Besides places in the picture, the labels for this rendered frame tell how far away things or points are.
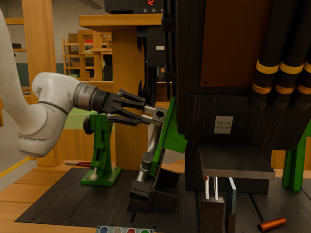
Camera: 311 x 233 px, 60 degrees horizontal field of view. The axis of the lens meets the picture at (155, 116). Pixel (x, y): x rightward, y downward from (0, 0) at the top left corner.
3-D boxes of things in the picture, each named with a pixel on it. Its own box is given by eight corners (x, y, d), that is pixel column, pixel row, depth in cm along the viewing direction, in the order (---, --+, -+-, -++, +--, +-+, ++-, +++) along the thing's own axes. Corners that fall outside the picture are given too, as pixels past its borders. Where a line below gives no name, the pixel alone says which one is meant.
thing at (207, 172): (274, 184, 61) (276, 172, 60) (202, 180, 63) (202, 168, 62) (241, 137, 99) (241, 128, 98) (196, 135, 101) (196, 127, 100)
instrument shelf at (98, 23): (334, 22, 91) (336, 9, 90) (78, 26, 101) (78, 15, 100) (303, 30, 115) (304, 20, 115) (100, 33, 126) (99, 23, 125)
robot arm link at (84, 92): (83, 76, 90) (100, 81, 89) (86, 92, 97) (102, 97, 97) (71, 97, 85) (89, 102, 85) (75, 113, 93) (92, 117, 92)
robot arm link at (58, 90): (87, 89, 98) (73, 121, 93) (47, 78, 99) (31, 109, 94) (81, 73, 88) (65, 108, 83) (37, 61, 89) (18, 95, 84)
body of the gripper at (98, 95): (89, 103, 85) (116, 111, 85) (99, 83, 90) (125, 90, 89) (91, 115, 92) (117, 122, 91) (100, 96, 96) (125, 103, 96)
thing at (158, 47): (191, 67, 101) (193, 25, 98) (146, 66, 103) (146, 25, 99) (191, 66, 113) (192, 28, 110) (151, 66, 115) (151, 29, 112)
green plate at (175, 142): (179, 170, 81) (199, 104, 76) (153, 162, 82) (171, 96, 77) (180, 156, 93) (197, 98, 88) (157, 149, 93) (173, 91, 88)
